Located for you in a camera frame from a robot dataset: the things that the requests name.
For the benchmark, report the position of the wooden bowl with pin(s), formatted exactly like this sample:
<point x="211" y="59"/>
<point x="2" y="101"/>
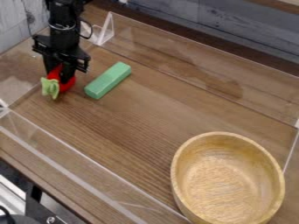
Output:
<point x="227" y="180"/>

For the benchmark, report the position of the black metal clamp base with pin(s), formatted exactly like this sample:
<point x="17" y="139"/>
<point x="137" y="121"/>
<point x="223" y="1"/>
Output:
<point x="45" y="216"/>

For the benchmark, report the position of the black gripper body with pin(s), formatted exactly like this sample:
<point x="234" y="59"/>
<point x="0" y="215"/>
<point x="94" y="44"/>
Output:
<point x="74" y="55"/>

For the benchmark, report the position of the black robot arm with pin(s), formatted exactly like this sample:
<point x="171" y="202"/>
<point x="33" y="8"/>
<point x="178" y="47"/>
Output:
<point x="61" y="46"/>

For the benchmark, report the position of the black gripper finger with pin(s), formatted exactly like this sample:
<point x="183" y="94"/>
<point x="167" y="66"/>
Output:
<point x="67" y="72"/>
<point x="50" y="63"/>

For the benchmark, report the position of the clear acrylic enclosure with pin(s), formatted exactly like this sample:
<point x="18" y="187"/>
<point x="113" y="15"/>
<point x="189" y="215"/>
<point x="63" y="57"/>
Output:
<point x="99" y="153"/>

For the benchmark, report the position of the green rectangular block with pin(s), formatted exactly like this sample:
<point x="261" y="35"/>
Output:
<point x="105" y="83"/>

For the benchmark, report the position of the red plush radish toy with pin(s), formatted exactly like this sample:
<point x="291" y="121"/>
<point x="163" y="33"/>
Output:
<point x="53" y="86"/>

